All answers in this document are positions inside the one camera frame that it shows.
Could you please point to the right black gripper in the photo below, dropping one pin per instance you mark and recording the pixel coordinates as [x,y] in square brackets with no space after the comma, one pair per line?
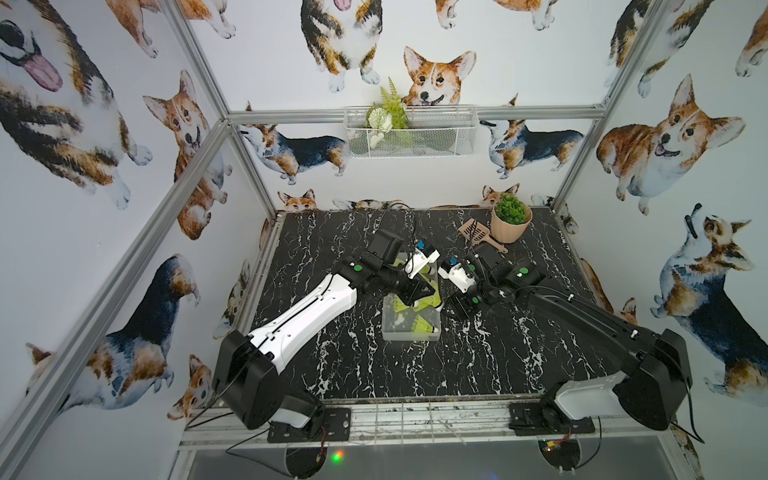
[459,304]

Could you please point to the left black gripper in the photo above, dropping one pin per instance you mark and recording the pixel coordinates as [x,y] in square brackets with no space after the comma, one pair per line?
[414,284]

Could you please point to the green shuttlecock three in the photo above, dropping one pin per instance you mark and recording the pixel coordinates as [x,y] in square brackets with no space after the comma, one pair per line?
[399,305]

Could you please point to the green shuttlecock eight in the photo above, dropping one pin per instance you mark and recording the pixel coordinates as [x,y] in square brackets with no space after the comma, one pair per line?
[433,301]

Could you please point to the clear plastic storage box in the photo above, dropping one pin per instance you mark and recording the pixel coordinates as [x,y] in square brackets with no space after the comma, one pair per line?
[397,326]

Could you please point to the green shuttlecock five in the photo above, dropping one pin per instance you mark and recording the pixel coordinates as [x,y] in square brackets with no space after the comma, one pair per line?
[422,326]

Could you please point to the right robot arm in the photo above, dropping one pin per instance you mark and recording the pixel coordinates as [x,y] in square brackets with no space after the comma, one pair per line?
[653,375]

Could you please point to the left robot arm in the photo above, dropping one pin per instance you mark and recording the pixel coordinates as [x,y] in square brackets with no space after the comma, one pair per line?
[249,366]

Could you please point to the pink slotted scoop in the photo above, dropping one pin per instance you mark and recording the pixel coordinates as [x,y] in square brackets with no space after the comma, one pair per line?
[475,233]

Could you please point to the pink pot with succulent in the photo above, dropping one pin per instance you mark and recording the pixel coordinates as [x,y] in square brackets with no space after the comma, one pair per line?
[510,218]

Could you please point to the green fern plant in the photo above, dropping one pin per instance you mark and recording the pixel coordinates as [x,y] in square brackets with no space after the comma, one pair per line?
[387,115]

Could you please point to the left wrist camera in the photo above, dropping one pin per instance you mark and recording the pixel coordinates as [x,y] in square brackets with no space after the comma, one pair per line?
[389,249]

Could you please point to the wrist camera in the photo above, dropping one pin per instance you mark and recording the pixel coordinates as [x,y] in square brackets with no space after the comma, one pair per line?
[389,249]
[460,273]

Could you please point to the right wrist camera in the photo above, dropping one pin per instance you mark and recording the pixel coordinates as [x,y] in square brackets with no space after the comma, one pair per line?
[460,273]

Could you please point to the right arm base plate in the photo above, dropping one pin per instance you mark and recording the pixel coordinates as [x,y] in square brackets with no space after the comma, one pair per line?
[537,419]

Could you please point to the white wire wall basket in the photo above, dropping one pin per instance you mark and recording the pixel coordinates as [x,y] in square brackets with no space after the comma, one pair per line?
[433,132]

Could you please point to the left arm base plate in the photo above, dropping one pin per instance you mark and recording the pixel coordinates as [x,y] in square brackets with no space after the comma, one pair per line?
[331,424]

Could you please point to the aluminium front rail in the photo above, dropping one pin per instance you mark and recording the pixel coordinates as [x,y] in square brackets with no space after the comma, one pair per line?
[398,423]

